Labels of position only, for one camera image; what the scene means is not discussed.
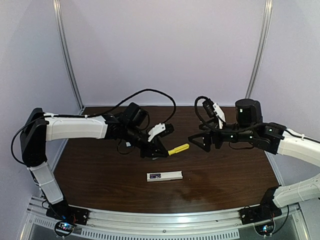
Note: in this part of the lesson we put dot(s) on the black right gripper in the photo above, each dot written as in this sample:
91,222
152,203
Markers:
216,139

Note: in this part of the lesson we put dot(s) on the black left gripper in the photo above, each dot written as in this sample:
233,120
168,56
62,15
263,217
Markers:
152,146

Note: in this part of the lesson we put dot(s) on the yellow handled screwdriver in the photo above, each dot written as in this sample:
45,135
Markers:
179,149

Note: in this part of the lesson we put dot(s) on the white remote control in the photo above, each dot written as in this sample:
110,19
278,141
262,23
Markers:
166,176

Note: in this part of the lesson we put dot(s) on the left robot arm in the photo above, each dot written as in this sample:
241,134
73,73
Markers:
42,128

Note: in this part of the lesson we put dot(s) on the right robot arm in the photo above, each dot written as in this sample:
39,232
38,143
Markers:
270,137

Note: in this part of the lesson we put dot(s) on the left purple battery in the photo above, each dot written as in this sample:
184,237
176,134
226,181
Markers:
154,174

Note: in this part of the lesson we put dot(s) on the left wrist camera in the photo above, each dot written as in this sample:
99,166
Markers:
160,130

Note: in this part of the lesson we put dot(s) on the white slotted front rail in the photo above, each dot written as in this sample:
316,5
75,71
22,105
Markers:
210,225

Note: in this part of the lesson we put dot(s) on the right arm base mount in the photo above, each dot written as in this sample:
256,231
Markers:
258,213

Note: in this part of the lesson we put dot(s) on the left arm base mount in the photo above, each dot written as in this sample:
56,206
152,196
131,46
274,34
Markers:
69,214

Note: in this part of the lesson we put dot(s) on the aluminium right corner post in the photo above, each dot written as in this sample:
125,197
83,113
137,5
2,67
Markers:
263,37

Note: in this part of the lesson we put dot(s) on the aluminium corner post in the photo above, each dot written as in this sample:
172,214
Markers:
57,7
263,37

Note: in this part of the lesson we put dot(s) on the aluminium left corner post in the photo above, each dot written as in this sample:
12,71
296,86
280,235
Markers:
57,7

